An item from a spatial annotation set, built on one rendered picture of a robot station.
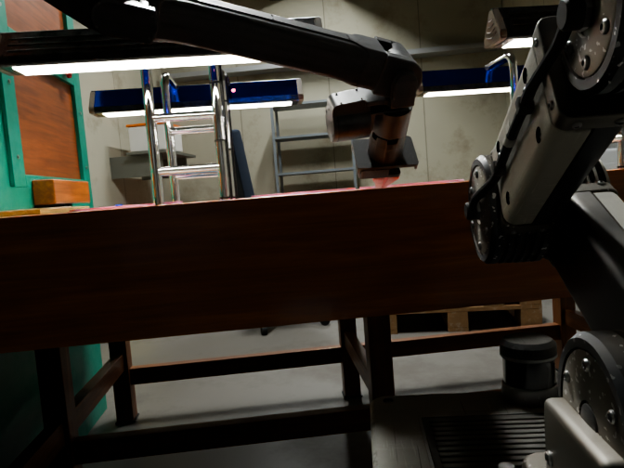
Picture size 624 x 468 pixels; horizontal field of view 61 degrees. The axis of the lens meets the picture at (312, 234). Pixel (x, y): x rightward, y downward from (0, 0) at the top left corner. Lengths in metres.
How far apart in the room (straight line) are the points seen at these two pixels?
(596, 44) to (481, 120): 6.92
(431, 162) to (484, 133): 0.76
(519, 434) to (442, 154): 6.59
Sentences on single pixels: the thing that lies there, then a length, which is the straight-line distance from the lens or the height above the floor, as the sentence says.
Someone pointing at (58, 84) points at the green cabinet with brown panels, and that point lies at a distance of 2.04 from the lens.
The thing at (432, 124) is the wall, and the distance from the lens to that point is 7.20.
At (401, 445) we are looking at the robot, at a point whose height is 0.47.
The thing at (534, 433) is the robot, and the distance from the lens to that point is 0.70.
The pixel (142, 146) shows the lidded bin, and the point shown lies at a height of 1.36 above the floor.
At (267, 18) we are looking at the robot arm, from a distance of 0.73.
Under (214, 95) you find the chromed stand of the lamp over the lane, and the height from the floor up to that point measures 1.00.
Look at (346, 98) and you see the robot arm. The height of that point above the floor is 0.90.
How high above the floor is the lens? 0.77
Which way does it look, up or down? 4 degrees down
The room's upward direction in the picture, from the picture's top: 4 degrees counter-clockwise
